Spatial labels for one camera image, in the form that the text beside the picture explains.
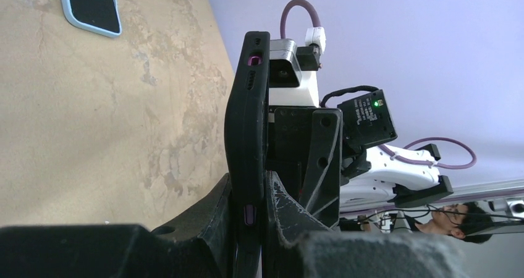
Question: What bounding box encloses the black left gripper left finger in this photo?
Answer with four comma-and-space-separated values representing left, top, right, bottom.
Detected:
1, 175, 231, 277

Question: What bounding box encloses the person with dark hair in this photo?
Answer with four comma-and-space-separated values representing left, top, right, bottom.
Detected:
410, 202, 494, 244

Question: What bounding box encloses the black phone with pink edge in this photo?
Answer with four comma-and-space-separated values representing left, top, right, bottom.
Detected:
244, 54, 267, 225

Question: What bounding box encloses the black phone case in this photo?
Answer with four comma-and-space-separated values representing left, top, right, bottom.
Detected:
224, 31, 270, 277

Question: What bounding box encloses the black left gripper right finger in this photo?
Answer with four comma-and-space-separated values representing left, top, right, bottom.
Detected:
262, 172, 468, 277

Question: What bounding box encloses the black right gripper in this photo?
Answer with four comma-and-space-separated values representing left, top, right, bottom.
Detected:
266, 106, 369, 229

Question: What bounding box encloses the aluminium front rail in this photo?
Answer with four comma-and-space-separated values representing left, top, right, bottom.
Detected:
339, 179, 523, 216

